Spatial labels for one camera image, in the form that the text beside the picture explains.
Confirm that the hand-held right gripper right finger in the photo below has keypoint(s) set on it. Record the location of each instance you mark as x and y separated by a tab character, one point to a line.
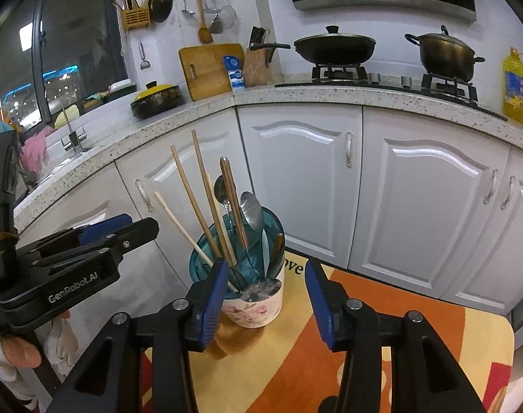
319	305

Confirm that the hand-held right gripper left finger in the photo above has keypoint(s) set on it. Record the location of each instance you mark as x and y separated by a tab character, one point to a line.
214	301

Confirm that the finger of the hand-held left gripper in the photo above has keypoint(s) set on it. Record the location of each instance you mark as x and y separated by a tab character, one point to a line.
106	226
136	232

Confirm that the white floral utensil holder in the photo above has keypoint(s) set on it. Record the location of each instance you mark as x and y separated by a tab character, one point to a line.
257	314

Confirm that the white ceramic spoon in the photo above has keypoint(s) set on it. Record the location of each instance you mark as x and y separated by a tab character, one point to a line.
266	249

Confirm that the small metal spoon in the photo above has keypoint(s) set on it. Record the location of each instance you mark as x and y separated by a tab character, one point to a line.
218	193

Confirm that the oval metal spoon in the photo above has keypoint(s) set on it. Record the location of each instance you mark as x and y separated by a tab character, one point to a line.
252	215

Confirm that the hanging kitchen utensils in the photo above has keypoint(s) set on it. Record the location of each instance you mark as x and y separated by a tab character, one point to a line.
204	34

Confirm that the person's left hand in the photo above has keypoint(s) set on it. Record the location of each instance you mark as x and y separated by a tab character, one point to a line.
59	340

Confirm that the orange yellow printed blanket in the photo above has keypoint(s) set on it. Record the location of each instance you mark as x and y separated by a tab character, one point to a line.
395	331

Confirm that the metal sink faucet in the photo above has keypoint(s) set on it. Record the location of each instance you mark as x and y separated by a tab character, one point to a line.
74	137

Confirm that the pink rubber gloves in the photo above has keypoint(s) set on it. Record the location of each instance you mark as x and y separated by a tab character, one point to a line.
35	150

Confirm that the yellow cloth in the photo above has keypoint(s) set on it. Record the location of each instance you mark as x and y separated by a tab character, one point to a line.
68	116

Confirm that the yellow lidded black pot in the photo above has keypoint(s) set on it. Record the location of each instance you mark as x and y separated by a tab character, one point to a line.
156	99

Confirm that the white green dish container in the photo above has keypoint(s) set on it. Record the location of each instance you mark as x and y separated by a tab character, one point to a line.
121	88

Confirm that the hanging metal peeler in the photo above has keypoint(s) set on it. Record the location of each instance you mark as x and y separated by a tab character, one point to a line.
145	63

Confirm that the wooden cutting board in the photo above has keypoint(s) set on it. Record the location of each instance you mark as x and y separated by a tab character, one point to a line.
205	73

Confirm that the blue white carton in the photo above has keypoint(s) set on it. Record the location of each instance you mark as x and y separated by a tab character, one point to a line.
235	73

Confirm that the dark window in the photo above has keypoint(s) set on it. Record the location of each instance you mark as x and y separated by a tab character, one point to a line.
72	30

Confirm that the wooden knife block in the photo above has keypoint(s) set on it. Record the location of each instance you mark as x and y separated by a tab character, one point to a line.
257	69

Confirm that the black gas stove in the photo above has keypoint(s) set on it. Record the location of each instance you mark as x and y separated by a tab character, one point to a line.
339	73

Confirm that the black wok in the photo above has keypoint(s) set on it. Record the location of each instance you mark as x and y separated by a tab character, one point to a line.
334	49

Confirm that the dark metal cooking pot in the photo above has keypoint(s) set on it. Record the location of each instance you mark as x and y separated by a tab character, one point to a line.
446	58

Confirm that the yellow cooking oil bottle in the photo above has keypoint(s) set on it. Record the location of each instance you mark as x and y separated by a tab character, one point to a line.
517	90

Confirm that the wooden wall chopstick rack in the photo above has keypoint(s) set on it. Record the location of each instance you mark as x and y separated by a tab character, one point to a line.
136	19

